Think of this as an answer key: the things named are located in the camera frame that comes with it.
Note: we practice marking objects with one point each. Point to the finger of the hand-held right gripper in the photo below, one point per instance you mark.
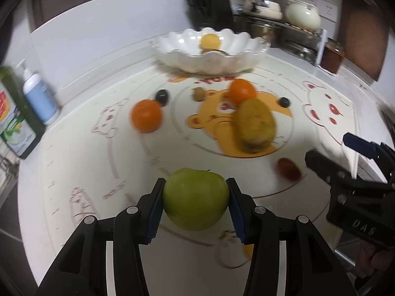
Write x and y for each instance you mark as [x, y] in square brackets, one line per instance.
[324, 165]
[358, 143]

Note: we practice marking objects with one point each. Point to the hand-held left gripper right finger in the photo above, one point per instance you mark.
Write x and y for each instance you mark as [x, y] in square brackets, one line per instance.
[236, 214]

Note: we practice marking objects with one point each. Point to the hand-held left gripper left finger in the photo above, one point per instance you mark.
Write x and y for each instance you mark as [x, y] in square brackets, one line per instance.
[156, 211]

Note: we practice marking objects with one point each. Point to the red date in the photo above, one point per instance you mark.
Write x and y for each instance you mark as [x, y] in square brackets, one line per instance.
[288, 169]

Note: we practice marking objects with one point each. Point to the green apple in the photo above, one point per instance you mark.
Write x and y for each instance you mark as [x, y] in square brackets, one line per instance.
[196, 199]

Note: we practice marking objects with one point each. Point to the yellow mango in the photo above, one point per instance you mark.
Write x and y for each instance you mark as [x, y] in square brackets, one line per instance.
[254, 126]

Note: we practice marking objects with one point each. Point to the orange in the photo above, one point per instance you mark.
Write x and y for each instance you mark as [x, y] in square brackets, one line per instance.
[146, 115]
[242, 90]

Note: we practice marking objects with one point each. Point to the dark grape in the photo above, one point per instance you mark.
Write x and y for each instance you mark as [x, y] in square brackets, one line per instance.
[162, 96]
[284, 102]

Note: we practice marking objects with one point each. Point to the small brown kiwi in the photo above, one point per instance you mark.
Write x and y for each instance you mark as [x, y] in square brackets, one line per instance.
[199, 94]

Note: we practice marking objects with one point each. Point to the white scalloped bowl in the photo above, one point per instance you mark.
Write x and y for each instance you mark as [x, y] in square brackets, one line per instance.
[185, 55]

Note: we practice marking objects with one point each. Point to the person's right hand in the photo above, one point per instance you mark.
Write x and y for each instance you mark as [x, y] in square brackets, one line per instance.
[367, 259]

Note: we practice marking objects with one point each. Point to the bear print mat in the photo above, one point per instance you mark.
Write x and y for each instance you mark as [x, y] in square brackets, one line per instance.
[92, 160]

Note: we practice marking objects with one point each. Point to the red sauce jar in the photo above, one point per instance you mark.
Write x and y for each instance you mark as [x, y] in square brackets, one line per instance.
[331, 57]

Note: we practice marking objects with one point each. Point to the metal kitchen rack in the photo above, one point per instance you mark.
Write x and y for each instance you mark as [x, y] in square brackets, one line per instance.
[308, 44]

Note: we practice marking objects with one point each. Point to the brown wooden cutting board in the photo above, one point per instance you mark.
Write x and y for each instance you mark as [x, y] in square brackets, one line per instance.
[364, 30]

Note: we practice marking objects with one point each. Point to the white teapot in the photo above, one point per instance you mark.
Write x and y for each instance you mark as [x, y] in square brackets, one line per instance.
[302, 17]

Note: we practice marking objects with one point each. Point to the steel pot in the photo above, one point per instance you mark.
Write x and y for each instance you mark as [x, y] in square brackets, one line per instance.
[262, 30]

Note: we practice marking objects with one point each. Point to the white blue pump bottle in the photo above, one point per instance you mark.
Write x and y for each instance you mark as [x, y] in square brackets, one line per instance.
[38, 95]

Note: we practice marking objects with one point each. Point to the green detergent bottle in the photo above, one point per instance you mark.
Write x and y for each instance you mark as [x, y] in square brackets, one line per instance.
[15, 120]

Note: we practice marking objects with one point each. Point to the yellow lemon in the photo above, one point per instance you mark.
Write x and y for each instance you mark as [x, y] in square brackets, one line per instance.
[210, 41]

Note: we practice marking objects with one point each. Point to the black knife block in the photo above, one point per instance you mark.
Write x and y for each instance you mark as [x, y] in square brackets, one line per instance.
[213, 9]

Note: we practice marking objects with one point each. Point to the white wall sockets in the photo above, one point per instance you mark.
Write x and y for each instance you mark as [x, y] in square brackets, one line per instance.
[327, 10]

